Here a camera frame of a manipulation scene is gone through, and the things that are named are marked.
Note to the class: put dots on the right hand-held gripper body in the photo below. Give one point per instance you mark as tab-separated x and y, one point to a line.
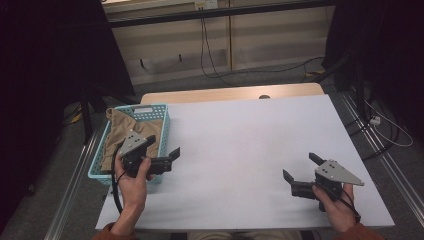
333	171

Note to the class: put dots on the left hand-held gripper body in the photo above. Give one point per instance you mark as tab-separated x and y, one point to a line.
133	146

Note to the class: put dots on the khaki pants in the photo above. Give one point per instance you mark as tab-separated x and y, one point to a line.
116	133

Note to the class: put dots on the light blue plastic basket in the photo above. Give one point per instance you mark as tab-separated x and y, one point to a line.
165	123

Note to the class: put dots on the person's right hand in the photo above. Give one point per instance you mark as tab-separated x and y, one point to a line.
336	213

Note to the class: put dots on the person's left hand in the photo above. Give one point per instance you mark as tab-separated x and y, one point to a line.
133	193

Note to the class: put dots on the white table cover board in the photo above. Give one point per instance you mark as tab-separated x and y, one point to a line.
250	150

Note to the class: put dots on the black metal stand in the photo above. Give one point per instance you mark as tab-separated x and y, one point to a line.
358	83
87	110

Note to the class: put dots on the white plug adapter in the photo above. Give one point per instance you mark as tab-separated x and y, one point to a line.
375	120

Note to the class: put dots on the black curtain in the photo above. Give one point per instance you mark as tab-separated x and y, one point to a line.
40	83
390	50

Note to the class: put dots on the aluminium floor rail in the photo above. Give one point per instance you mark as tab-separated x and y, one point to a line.
71	186
393	166

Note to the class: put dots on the white wall socket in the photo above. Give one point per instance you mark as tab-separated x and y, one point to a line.
206	4

